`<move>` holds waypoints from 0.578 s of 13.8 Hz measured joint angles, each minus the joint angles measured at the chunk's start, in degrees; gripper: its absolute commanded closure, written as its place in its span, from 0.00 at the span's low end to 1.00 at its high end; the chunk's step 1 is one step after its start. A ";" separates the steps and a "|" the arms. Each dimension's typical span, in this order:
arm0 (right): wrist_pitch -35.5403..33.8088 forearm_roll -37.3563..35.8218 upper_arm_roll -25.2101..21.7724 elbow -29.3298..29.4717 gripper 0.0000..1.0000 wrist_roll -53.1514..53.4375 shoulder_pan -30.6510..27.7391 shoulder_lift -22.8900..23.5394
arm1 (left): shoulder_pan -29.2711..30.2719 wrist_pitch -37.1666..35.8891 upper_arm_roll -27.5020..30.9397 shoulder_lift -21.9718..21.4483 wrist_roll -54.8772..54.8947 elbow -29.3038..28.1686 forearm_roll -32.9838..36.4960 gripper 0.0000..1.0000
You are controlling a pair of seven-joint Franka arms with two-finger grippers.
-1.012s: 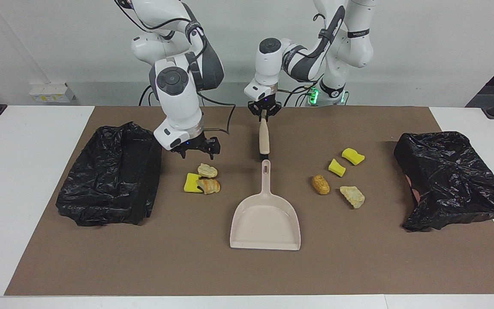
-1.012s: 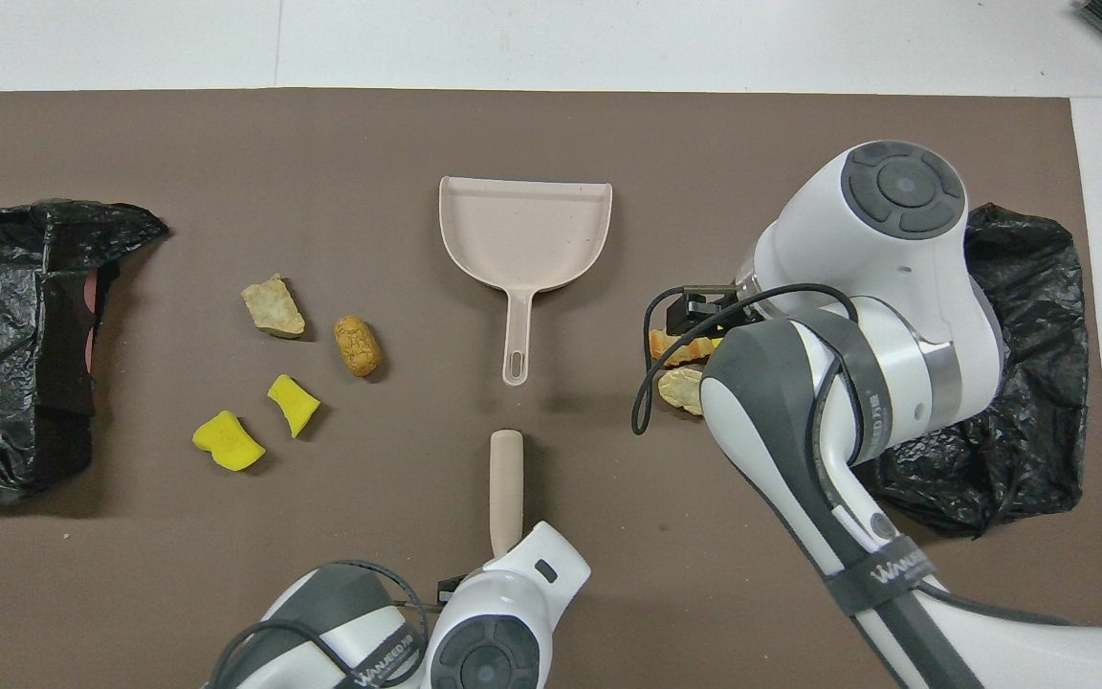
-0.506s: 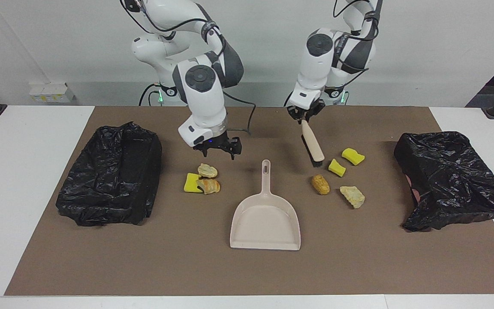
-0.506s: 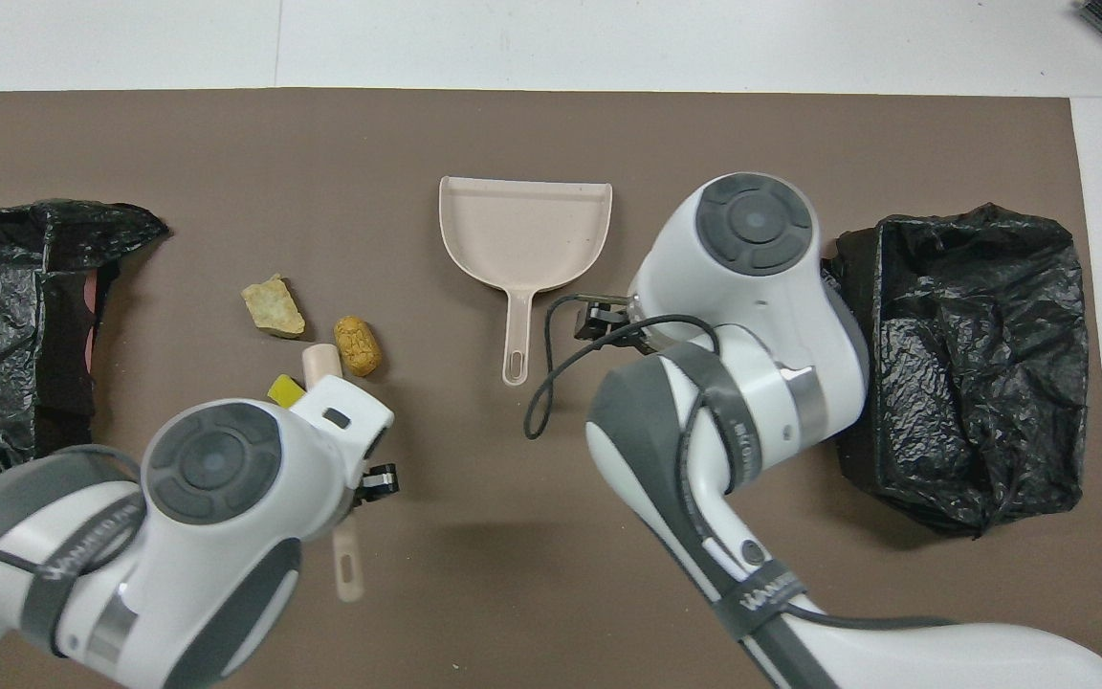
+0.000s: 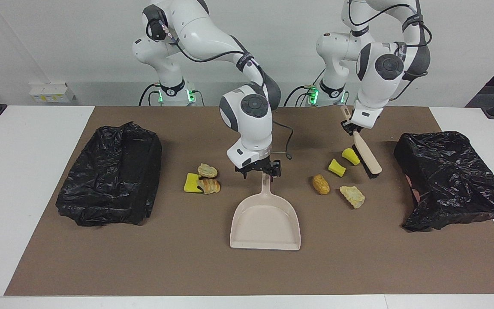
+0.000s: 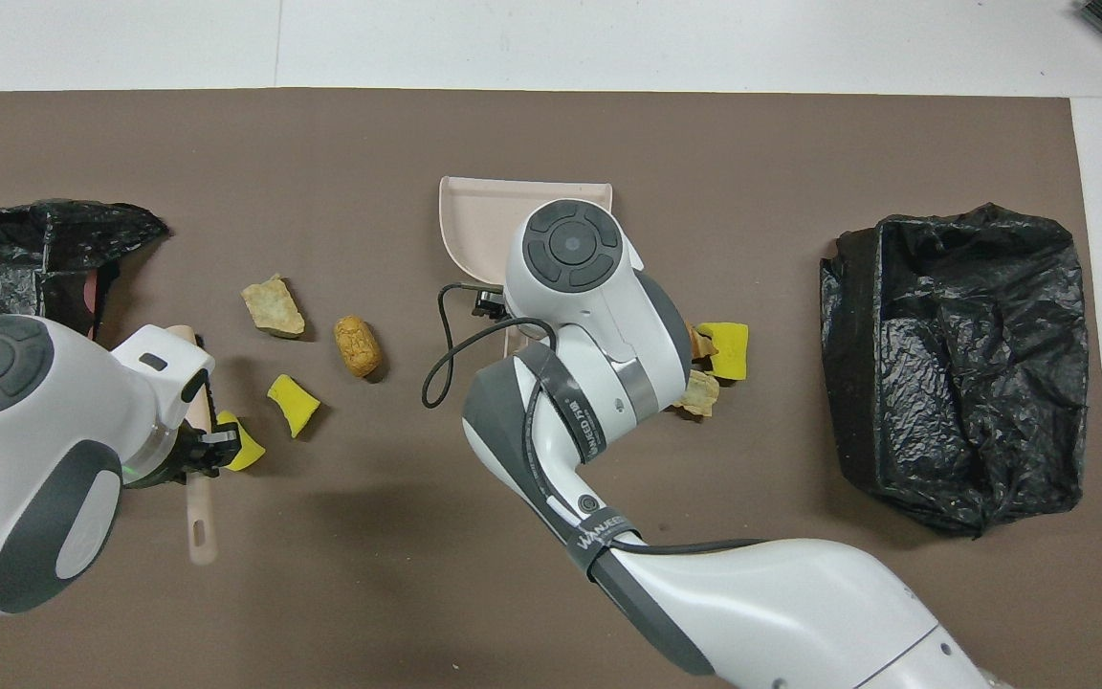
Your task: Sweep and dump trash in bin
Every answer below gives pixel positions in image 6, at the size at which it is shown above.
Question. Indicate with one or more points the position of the brown table mat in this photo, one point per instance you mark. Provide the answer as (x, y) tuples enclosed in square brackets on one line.
[(551, 134)]

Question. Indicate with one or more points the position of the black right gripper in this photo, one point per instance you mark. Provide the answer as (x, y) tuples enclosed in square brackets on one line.
[(492, 303)]

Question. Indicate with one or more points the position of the beige hand brush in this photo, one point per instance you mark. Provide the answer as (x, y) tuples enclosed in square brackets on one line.
[(202, 517)]

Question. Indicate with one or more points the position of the pale bread slice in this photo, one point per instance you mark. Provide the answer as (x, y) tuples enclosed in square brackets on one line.
[(274, 306)]

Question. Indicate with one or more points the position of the pale bread chunk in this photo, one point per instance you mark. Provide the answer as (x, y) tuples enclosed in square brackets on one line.
[(701, 394)]

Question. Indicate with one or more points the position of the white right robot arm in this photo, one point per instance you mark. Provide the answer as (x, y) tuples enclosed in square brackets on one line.
[(599, 383)]

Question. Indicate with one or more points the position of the brown bread roll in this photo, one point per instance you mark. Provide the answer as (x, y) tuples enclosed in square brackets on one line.
[(358, 346)]

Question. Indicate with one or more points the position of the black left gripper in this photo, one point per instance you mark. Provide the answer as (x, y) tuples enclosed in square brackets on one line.
[(183, 459)]

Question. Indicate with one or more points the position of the bin with black bag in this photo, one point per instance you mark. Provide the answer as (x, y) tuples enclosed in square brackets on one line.
[(6, 249), (953, 373)]

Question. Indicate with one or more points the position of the beige plastic dustpan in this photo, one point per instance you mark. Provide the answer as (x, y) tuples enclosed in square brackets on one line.
[(484, 215)]

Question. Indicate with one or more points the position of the yellow green-backed sponge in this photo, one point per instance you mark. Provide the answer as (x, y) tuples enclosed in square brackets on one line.
[(293, 405), (243, 445)]

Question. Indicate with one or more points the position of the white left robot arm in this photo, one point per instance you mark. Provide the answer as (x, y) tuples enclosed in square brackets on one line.
[(34, 450)]

